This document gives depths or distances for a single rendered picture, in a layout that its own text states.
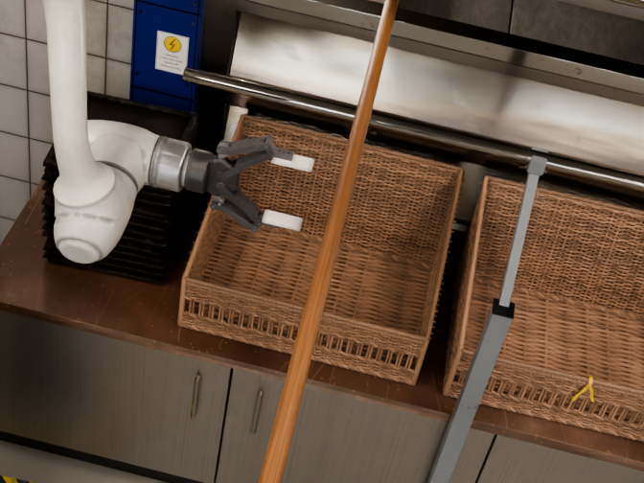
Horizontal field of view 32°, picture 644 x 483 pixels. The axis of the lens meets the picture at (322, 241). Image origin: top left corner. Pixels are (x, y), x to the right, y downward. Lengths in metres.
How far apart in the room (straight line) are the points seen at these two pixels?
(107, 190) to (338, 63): 0.92
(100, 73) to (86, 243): 1.02
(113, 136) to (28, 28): 0.89
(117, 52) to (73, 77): 0.96
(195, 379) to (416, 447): 0.53
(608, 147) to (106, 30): 1.20
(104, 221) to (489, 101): 1.09
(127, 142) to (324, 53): 0.78
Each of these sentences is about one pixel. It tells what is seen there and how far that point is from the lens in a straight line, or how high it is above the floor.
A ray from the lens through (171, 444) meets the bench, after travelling 2.75.
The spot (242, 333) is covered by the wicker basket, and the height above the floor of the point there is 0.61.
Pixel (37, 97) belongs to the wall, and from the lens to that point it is 2.88.
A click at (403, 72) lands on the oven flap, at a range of 2.58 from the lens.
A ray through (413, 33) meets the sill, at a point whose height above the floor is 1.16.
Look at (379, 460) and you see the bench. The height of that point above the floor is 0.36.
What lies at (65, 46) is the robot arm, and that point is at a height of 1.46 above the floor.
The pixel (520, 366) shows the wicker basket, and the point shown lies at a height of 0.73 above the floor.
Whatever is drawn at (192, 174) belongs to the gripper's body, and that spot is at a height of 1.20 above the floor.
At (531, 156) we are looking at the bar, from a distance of 2.21.
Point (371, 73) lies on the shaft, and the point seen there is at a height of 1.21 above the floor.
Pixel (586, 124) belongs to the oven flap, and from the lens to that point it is 2.62.
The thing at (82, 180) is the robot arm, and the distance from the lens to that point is 1.80.
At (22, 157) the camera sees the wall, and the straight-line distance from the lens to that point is 3.02.
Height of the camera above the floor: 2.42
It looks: 42 degrees down
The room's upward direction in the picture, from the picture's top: 12 degrees clockwise
